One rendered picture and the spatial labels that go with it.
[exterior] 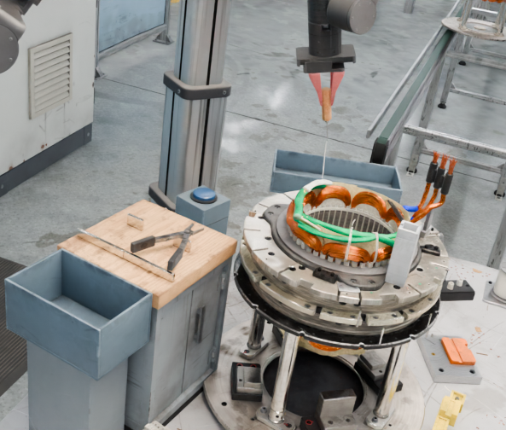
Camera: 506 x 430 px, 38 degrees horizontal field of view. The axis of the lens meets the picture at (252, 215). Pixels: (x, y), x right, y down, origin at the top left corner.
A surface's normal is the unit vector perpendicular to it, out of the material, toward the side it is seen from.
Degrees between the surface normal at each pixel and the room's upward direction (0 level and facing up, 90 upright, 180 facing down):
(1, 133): 90
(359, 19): 85
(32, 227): 0
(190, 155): 90
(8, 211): 0
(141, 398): 90
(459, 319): 0
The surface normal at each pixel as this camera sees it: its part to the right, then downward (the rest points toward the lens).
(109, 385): 0.84, 0.35
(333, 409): 0.27, 0.50
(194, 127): 0.53, 0.47
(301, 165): -0.07, 0.48
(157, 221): 0.13, -0.87
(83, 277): -0.52, 0.36
